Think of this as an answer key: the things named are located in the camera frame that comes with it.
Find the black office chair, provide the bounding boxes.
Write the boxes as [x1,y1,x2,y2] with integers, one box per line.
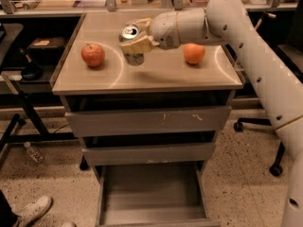
[233,0,303,177]

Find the top grey drawer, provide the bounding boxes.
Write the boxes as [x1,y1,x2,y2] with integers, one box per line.
[65,106,231,137]

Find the grey drawer cabinet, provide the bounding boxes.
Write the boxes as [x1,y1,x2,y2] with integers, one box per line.
[49,9,245,227]

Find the bottom open grey drawer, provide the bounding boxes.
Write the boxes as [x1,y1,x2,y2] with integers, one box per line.
[96,162,221,227]

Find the black desk frame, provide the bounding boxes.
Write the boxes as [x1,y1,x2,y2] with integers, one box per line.
[0,23,79,170]

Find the plastic water bottle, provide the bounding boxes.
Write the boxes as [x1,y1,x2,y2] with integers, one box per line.
[24,142,44,164]

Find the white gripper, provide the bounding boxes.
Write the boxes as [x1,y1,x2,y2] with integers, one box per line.
[120,8,223,55]

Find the orange fruit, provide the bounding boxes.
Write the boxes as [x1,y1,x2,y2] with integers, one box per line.
[183,44,205,64]

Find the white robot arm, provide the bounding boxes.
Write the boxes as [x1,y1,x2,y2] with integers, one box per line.
[120,0,303,227]

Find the silver 7up can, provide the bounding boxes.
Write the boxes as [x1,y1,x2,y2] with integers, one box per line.
[119,24,144,66]

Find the red apple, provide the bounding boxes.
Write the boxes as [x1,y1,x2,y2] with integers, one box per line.
[81,44,105,68]

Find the black joystick device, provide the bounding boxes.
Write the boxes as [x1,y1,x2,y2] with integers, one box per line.
[19,48,44,81]

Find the middle grey drawer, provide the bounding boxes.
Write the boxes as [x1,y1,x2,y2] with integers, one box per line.
[82,143,215,166]

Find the white sneaker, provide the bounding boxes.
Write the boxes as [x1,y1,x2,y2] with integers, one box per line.
[13,196,53,227]
[60,221,76,227]

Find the black box with label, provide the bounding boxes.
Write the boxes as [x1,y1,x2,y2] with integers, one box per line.
[27,37,66,58]

